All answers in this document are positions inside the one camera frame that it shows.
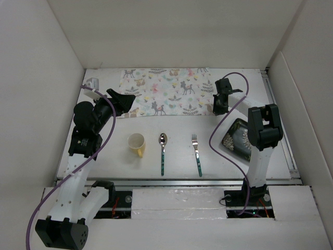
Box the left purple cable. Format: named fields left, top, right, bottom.
left=25, top=83, right=117, bottom=250

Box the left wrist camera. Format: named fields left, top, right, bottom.
left=83, top=78, right=100, bottom=100

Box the spoon with teal handle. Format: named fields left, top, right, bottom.
left=159, top=133, right=168, bottom=176

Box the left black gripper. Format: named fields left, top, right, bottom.
left=92, top=89, right=134, bottom=133

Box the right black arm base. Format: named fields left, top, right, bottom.
left=219, top=180, right=275, bottom=219

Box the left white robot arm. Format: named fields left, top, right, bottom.
left=35, top=87, right=136, bottom=249

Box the aluminium front rail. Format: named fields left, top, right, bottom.
left=53, top=178, right=304, bottom=187

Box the purple cable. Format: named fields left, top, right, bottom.
left=209, top=72, right=251, bottom=216
left=25, top=83, right=117, bottom=250

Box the yellow mug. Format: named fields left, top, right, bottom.
left=127, top=133, right=146, bottom=158

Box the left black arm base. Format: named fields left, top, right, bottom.
left=83, top=181, right=133, bottom=219

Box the floral animal print cloth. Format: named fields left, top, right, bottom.
left=118, top=68, right=214, bottom=118

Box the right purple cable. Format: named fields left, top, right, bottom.
left=209, top=72, right=251, bottom=216

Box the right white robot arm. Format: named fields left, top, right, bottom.
left=213, top=77, right=283, bottom=205

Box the fork with teal handle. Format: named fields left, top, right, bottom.
left=191, top=134, right=202, bottom=177

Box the black floral square plate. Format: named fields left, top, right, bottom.
left=221, top=118, right=252, bottom=162

